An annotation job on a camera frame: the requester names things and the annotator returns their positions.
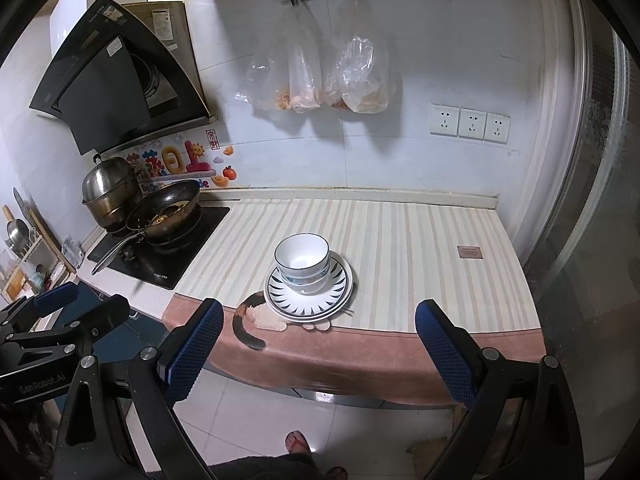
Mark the clear plastic bag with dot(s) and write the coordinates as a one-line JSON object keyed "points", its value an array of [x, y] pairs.
{"points": [[360, 75], [305, 80], [260, 90]]}

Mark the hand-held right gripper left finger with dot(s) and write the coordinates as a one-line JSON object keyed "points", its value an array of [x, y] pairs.
{"points": [[195, 355]]}

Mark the colourful wall sticker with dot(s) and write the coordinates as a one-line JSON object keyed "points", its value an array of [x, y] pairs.
{"points": [[190, 160]]}

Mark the red slipper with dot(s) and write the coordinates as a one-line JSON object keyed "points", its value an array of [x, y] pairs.
{"points": [[336, 474], [297, 441]]}

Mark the striped table cloth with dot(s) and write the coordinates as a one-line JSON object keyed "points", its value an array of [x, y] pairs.
{"points": [[400, 260]]}

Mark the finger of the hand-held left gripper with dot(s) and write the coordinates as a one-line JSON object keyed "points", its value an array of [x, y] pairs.
{"points": [[55, 297], [107, 310]]}

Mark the glass sliding door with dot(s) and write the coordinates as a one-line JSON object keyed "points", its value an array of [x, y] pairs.
{"points": [[590, 210]]}

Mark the white wall socket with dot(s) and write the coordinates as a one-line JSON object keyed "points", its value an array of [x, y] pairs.
{"points": [[472, 124], [497, 128], [445, 120]]}

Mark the cardboard piece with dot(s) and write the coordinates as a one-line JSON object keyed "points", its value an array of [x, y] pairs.
{"points": [[430, 447]]}

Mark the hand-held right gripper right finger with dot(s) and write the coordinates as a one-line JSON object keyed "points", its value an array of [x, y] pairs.
{"points": [[445, 355]]}

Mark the black range hood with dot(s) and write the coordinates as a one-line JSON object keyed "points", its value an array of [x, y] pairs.
{"points": [[100, 85]]}

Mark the steel steamer pot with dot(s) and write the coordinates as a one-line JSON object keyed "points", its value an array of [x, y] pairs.
{"points": [[110, 185]]}

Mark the metal bowl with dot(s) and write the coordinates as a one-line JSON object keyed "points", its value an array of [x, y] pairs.
{"points": [[17, 236]]}

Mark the clear plastic box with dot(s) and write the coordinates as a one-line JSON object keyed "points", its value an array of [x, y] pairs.
{"points": [[73, 251]]}

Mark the striped white plate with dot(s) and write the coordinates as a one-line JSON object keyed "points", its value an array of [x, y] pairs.
{"points": [[331, 296]]}

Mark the wooden cutting board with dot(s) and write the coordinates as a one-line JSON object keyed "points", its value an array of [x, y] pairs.
{"points": [[45, 240]]}

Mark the black gas stove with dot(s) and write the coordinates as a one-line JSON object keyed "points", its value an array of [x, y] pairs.
{"points": [[192, 255]]}

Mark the white bowl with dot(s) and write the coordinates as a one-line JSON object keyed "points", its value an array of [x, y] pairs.
{"points": [[300, 255], [320, 274]]}

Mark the dark frying pan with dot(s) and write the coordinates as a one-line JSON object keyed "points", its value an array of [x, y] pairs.
{"points": [[165, 205]]}

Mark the person's dark trouser leg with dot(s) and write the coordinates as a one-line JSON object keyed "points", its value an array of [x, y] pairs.
{"points": [[265, 467]]}

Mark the wooden dish rack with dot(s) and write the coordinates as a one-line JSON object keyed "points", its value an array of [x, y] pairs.
{"points": [[25, 280]]}

